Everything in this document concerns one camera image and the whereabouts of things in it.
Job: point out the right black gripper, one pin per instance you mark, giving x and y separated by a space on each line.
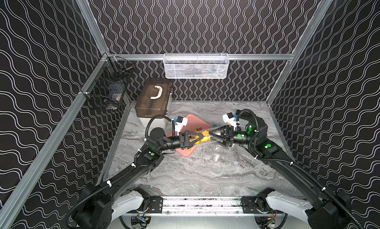
227 133

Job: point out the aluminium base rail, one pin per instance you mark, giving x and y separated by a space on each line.
208 205

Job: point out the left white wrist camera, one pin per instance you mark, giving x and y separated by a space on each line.
180 122

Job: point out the clear jar orange cookies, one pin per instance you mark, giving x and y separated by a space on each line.
207 137

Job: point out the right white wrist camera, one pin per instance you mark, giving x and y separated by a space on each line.
230 119

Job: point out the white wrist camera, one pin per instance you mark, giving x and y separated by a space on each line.
180 122
230 119

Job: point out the white wire basket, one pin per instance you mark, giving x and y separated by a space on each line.
196 65

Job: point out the brown lid storage box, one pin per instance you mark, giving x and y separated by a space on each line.
154 99

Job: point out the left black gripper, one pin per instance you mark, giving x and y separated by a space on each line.
182 140

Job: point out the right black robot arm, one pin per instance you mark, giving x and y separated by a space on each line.
322 208

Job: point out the black wire basket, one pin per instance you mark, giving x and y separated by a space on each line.
109 90

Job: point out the clear jar brown cookies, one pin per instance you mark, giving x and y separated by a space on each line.
217 153

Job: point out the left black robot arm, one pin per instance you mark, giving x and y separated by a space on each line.
101 204

